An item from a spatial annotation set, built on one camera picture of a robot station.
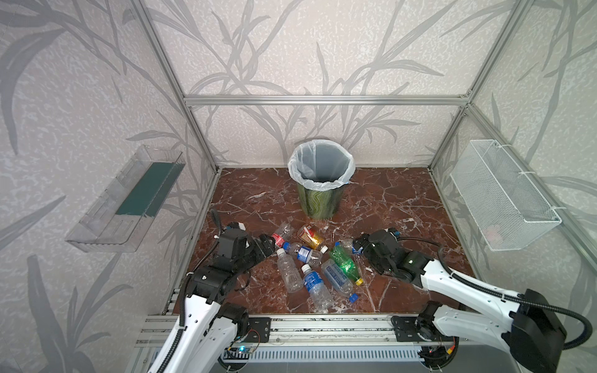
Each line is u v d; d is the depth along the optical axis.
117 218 0.63
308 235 0.89
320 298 0.81
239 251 0.56
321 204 0.91
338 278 0.80
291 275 0.85
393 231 0.76
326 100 0.97
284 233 0.91
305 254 0.85
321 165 0.97
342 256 0.85
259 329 0.73
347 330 0.75
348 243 0.92
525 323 0.40
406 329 0.75
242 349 0.71
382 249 0.63
